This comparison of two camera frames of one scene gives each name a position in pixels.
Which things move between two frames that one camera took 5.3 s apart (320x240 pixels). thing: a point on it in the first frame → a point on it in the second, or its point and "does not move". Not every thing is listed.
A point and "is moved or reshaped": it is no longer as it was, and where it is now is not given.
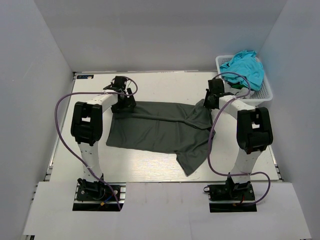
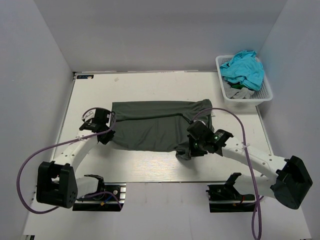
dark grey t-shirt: (183, 130) is moved or reshaped
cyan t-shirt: (246, 63) does not move
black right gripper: (206, 104) → (193, 152)
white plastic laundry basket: (263, 94) does not move
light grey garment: (239, 92) does not move
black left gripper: (129, 102) → (110, 136)
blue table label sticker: (84, 76) does not move
